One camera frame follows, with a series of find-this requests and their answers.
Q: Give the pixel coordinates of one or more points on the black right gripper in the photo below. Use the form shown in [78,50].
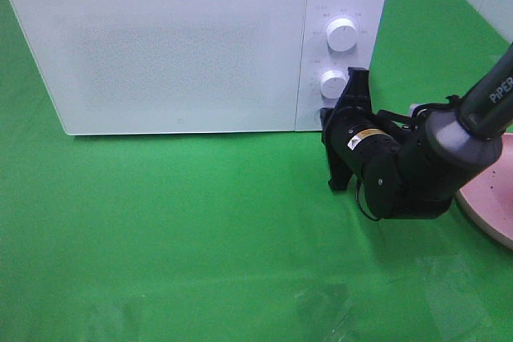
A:
[359,143]

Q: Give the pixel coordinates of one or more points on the white round door button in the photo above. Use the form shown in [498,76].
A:
[318,117]

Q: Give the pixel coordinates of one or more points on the pink round plate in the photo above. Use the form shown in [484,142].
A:
[487,198]

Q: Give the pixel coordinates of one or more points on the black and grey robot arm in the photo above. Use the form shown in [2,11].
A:
[410,166]

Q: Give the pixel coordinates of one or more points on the lower white round knob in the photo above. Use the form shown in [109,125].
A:
[332,84]

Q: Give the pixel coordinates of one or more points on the white round knob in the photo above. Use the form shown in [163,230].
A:
[332,84]
[341,34]

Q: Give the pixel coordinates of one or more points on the upper white round knob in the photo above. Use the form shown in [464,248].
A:
[341,34]

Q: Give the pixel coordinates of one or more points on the green table cloth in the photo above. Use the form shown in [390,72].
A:
[229,237]

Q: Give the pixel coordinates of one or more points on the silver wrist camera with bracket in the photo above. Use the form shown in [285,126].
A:
[410,121]

